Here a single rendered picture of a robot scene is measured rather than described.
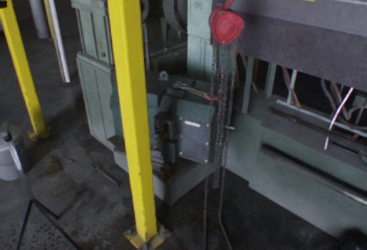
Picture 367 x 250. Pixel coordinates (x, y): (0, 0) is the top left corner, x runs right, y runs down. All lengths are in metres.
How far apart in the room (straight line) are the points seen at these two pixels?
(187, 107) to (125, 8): 0.80
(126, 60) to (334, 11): 1.09
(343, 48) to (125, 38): 1.12
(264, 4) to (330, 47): 0.46
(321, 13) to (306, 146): 0.79
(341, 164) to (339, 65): 0.58
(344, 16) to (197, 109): 0.93
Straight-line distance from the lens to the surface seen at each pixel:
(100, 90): 2.56
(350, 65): 1.75
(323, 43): 1.77
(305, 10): 1.80
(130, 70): 1.31
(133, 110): 1.39
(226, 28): 1.41
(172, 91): 1.87
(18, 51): 2.90
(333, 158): 1.95
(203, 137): 1.81
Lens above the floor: 1.72
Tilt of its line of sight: 31 degrees down
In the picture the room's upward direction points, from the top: straight up
